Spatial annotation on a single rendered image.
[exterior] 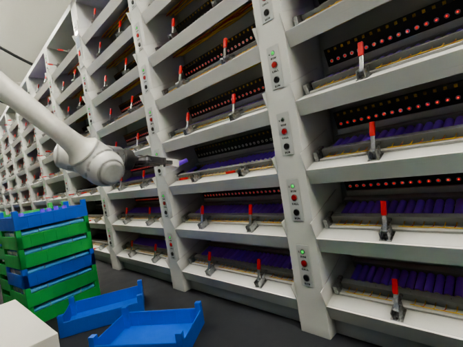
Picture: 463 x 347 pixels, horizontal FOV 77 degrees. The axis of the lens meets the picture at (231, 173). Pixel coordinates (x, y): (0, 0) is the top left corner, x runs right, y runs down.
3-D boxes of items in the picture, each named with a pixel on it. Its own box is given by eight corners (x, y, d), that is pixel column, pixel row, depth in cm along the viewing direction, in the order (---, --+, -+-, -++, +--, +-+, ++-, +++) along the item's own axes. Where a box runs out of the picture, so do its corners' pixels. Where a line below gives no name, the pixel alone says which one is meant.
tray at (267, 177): (282, 186, 89) (271, 158, 87) (172, 195, 132) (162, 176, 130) (311, 158, 103) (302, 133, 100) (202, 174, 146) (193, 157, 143)
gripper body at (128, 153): (116, 171, 109) (139, 171, 116) (125, 168, 103) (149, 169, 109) (116, 151, 110) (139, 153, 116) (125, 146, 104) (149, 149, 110)
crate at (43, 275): (25, 289, 119) (21, 270, 119) (7, 284, 131) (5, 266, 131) (96, 264, 143) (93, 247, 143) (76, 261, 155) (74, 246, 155)
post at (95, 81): (118, 270, 182) (74, -4, 179) (112, 268, 188) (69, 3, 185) (147, 259, 196) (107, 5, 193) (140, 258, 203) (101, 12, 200)
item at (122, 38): (136, 33, 138) (121, 3, 134) (89, 76, 181) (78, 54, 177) (167, 27, 151) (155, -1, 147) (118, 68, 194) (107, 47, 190)
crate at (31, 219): (15, 231, 118) (12, 211, 118) (-2, 230, 130) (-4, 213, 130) (88, 215, 142) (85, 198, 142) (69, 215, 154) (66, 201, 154)
